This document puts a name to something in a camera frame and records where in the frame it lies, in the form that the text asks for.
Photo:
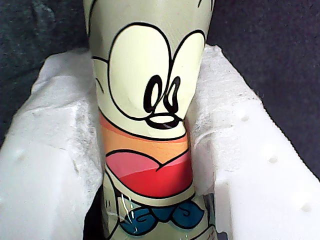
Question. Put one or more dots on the snack bar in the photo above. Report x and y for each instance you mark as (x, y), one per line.
(145, 62)

